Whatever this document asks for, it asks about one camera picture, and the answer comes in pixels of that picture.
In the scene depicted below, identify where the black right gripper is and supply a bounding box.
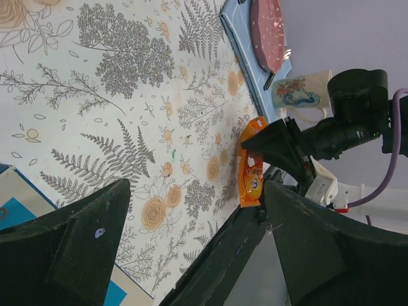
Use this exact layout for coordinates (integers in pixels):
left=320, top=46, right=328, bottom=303
left=242, top=69, right=396, bottom=185

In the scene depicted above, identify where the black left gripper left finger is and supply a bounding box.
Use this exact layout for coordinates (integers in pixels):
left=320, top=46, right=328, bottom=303
left=1, top=178, right=131, bottom=305

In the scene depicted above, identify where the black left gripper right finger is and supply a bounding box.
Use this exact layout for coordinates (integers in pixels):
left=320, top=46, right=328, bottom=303
left=264, top=182, right=407, bottom=305

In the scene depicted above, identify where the orange razor packet right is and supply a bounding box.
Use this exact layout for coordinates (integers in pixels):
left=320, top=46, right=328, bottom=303
left=237, top=117, right=267, bottom=208

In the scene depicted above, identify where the painted ceramic mug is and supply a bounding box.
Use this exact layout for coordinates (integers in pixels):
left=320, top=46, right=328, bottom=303
left=272, top=69, right=333, bottom=124

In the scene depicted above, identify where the blue Harry's razor box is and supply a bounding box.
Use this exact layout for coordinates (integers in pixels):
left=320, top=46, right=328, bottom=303
left=1, top=164, right=153, bottom=305

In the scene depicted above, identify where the pink polka dot plate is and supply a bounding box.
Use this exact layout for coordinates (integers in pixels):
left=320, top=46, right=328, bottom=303
left=249, top=0, right=285, bottom=73

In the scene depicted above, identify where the blue checkered placemat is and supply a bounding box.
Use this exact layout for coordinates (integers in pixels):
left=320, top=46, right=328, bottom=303
left=220, top=1, right=292, bottom=122

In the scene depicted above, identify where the floral tablecloth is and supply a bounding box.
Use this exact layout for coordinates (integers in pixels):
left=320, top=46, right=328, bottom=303
left=1, top=1, right=258, bottom=303

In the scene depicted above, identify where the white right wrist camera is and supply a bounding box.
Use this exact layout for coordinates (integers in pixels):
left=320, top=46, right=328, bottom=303
left=305, top=157, right=349, bottom=214

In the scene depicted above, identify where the silver fork black handle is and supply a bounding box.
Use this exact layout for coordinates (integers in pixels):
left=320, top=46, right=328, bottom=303
left=263, top=46, right=291, bottom=91

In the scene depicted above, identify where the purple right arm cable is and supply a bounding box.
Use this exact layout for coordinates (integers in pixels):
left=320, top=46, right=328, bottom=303
left=349, top=88, right=408, bottom=226

